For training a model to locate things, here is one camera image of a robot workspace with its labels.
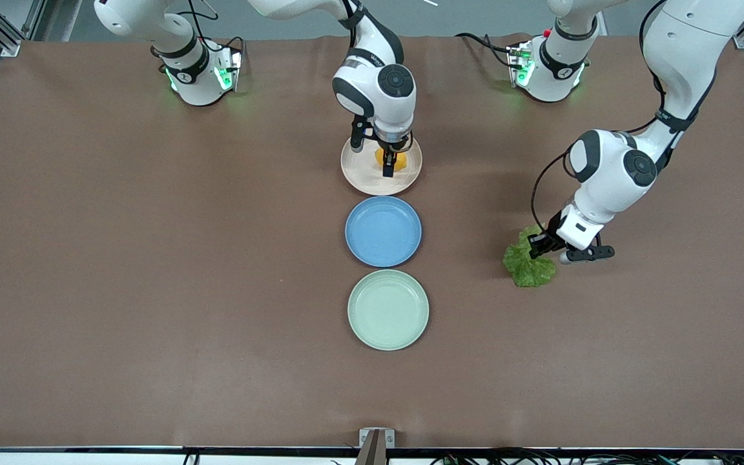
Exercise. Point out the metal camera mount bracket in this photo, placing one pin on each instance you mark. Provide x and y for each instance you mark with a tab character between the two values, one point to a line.
376	445

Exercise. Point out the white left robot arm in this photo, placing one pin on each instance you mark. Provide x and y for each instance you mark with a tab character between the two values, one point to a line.
611	174

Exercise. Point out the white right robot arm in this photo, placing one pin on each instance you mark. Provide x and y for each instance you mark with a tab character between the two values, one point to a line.
378	90

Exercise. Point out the blue round plate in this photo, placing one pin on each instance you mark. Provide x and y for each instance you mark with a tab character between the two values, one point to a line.
383	231

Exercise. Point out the light green round plate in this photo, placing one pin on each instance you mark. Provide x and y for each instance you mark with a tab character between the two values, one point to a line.
388	310

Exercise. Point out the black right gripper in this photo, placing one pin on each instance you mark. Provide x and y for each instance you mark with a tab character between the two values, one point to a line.
389	154

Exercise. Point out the yellow lemon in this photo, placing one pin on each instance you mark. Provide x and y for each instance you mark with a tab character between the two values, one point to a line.
401	161

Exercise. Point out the brown table cover sheet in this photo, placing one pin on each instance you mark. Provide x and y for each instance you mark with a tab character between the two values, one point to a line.
152	355

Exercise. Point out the beige round plate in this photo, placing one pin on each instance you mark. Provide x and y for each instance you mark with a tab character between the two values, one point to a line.
372	184

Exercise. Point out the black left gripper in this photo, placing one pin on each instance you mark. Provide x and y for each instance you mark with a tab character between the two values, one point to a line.
547	240

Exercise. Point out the green lettuce leaf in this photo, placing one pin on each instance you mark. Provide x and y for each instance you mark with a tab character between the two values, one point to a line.
530	271

